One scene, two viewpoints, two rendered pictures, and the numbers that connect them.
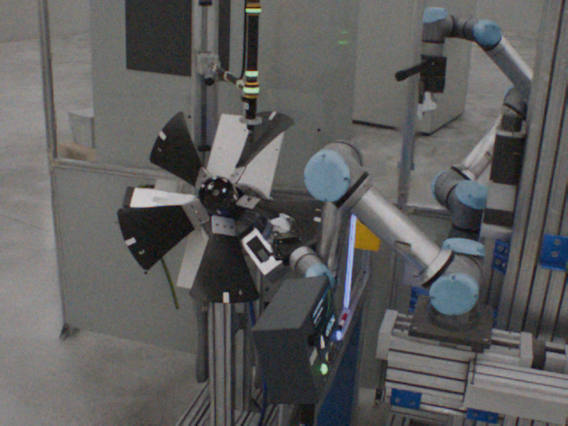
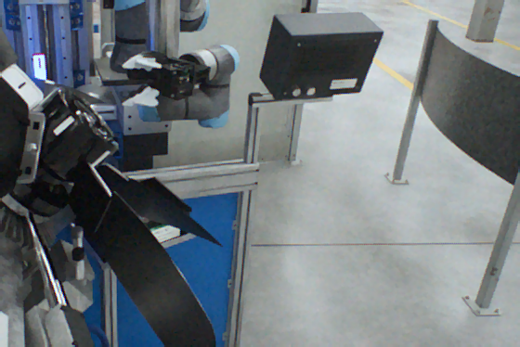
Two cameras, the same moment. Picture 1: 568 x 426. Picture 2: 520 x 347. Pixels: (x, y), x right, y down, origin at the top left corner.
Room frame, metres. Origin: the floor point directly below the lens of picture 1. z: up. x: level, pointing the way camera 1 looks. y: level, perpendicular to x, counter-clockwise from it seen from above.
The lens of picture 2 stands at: (2.33, 0.85, 1.51)
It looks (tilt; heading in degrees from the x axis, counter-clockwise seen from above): 24 degrees down; 235
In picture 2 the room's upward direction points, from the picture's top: 3 degrees clockwise
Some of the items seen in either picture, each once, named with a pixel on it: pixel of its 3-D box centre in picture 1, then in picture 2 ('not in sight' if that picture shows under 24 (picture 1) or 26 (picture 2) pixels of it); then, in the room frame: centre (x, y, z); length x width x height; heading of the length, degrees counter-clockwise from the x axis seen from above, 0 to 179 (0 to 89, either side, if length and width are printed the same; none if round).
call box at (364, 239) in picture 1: (368, 231); not in sight; (2.28, -0.32, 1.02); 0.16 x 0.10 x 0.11; 164
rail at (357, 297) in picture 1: (342, 333); (91, 193); (1.90, -0.21, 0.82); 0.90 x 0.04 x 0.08; 164
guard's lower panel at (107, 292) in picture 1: (298, 291); not in sight; (2.79, -0.09, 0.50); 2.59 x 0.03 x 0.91; 74
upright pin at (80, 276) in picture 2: not in sight; (79, 266); (2.11, 0.23, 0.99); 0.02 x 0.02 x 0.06
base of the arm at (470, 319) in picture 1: (455, 302); (135, 50); (1.63, -0.49, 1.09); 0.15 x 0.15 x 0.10
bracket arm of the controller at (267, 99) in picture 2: not in sight; (291, 96); (1.39, -0.07, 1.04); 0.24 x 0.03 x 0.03; 164
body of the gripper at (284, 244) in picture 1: (290, 248); (178, 74); (1.77, -0.03, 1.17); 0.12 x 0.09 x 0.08; 21
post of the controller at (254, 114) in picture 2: not in sight; (253, 129); (1.49, -0.09, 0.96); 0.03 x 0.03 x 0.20; 74
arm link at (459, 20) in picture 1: (464, 27); not in sight; (2.21, -0.56, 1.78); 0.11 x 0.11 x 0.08; 17
